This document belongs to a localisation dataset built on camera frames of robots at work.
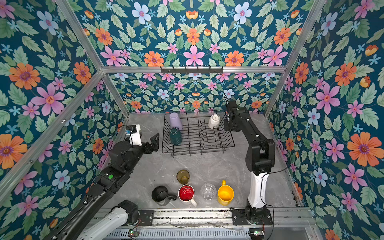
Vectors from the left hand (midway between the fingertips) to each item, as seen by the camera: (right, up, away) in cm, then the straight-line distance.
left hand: (151, 130), depth 68 cm
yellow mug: (+36, -35, +12) cm, 52 cm away
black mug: (0, -35, +12) cm, 37 cm away
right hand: (+42, +2, +26) cm, 49 cm away
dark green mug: (+6, -4, +27) cm, 28 cm away
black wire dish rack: (+14, -2, +39) cm, 41 cm away
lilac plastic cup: (+5, +6, +33) cm, 34 cm away
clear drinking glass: (+27, -35, +15) cm, 47 cm away
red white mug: (+14, -35, +12) cm, 40 cm away
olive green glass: (+12, -27, +18) cm, 35 cm away
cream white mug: (+31, +5, +31) cm, 44 cm away
